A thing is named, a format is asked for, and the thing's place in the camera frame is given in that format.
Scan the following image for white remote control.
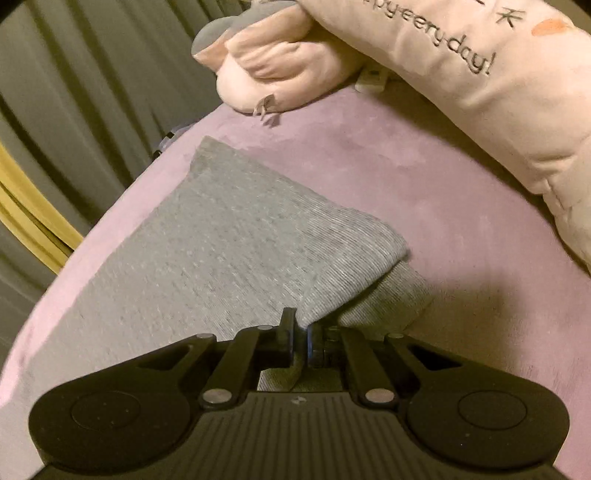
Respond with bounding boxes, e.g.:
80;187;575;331
355;67;389;94

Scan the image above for small pale object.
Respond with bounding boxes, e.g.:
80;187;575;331
151;124;197;160

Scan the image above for long pink printed pillow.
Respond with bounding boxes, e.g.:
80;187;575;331
295;0;591;278

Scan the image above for pink fleece blanket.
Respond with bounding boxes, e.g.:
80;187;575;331
0;87;591;480

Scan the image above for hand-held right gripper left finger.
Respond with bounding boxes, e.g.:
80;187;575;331
137;307;306;409

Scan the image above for yellow curtain strip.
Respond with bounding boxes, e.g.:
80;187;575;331
0;142;85;276

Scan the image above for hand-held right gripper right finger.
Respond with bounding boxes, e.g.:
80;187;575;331
307;322;466;408

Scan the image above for grey pants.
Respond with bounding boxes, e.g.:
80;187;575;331
0;136;435;467

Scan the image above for grey-green curtain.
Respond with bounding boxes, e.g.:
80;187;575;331
0;0;262;370

